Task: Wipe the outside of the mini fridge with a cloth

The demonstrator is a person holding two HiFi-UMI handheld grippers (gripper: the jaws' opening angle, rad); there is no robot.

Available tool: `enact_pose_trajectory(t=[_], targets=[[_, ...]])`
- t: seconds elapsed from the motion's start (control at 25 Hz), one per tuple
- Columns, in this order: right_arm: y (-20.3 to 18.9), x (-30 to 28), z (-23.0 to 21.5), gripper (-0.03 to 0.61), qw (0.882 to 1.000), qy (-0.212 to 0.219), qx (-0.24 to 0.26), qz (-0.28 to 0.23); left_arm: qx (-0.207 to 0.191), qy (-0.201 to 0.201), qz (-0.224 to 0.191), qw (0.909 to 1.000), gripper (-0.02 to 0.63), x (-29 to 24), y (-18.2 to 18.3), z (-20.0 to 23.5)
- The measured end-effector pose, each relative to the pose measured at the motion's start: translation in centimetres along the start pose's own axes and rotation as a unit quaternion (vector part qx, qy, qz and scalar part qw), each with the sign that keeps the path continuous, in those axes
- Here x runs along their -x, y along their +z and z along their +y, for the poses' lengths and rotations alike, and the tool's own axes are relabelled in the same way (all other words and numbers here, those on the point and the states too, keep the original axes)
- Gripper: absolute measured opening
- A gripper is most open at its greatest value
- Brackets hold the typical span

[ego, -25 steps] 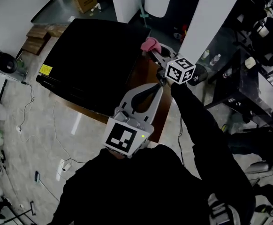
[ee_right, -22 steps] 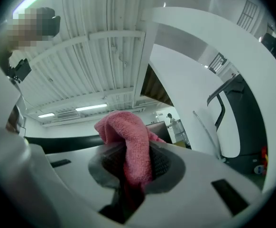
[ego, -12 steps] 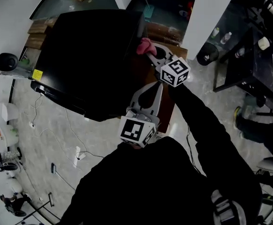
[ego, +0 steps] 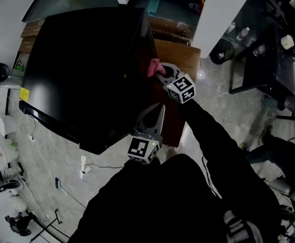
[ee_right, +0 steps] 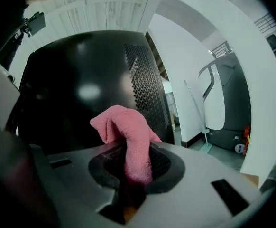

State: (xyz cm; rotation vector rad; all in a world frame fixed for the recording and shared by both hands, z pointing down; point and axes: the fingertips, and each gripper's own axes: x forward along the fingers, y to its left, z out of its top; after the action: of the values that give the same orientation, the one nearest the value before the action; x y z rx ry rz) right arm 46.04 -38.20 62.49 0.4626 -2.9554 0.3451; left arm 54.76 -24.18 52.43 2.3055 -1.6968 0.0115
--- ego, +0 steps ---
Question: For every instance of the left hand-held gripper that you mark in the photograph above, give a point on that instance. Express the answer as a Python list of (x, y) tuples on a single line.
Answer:
[(143, 147)]

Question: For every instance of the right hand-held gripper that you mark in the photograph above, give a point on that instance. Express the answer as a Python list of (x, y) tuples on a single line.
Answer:
[(181, 87)]

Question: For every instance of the pink cloth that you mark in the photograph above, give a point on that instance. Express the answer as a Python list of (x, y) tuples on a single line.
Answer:
[(153, 67)]

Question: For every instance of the person's right forearm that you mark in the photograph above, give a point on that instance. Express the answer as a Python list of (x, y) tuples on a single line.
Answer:
[(211, 130)]

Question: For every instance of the person's left forearm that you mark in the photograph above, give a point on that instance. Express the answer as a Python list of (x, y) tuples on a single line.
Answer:
[(137, 171)]

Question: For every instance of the person's white shoe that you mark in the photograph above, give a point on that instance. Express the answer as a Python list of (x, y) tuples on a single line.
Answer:
[(170, 151)]

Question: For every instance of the black waste bin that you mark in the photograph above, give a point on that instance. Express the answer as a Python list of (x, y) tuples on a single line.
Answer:
[(222, 51)]

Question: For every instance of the teal dustpan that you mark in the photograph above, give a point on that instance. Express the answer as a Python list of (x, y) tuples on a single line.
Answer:
[(153, 5)]

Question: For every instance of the clear plastic water bottle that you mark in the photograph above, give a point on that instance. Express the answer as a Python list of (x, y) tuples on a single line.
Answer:
[(243, 33), (230, 27)]

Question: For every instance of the person's black clothed torso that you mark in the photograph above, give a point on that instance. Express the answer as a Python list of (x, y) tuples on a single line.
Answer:
[(162, 206)]

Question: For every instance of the white power strip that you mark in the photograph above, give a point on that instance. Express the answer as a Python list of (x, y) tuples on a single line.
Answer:
[(85, 169)]

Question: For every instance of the dark capped plastic bottle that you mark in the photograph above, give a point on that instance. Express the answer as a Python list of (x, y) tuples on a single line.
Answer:
[(259, 50)]

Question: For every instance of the white tape roll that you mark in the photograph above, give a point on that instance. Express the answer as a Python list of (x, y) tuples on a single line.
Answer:
[(287, 42)]

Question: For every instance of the black floor stand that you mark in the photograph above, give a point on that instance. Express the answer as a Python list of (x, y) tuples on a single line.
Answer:
[(57, 218)]

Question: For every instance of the black metal frame table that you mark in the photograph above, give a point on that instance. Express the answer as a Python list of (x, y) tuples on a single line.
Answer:
[(264, 70)]

